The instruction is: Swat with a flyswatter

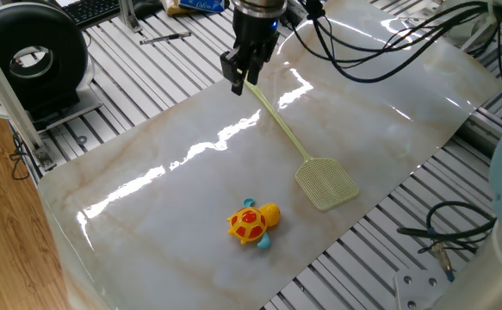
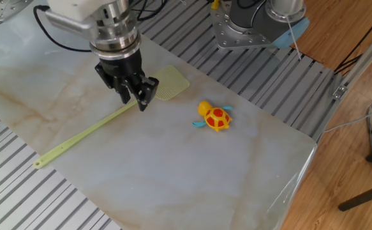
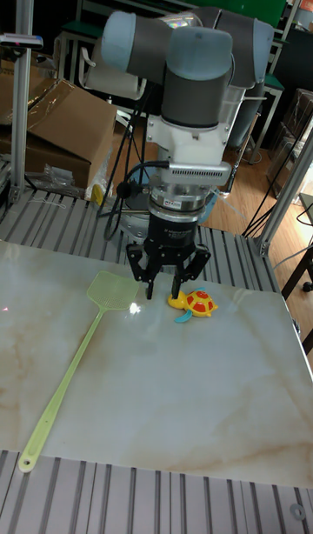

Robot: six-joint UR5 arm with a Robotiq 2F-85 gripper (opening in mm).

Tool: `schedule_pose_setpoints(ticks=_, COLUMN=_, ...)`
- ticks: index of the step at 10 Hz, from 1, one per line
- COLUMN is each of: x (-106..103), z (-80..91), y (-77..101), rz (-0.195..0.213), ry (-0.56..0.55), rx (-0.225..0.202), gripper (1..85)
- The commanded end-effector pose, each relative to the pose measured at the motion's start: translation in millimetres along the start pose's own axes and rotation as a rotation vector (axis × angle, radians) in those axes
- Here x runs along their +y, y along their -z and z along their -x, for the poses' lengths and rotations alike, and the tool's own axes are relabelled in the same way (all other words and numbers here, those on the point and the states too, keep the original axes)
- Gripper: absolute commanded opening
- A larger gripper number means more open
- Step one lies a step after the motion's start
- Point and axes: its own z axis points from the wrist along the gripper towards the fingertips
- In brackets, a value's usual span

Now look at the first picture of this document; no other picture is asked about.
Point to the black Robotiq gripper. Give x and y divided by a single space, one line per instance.
255 32

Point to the light green plastic flyswatter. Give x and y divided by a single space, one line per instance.
326 183

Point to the blue tissue pack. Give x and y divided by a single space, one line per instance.
201 4

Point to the black silver pen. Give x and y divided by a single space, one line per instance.
164 38

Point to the yellow snack bag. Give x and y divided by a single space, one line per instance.
171 6

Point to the short aluminium upright profile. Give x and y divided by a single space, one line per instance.
129 17

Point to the yellow orange turtle toy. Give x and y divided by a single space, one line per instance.
248 223

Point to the black computer keyboard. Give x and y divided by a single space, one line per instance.
91 10

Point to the marble pattern table mat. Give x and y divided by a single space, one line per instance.
169 258

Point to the white device base plate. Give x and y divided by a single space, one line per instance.
84 103

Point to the silver corner bracket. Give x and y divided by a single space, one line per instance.
46 159

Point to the aluminium frame post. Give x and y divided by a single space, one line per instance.
5 90

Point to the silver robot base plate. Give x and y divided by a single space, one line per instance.
418 288

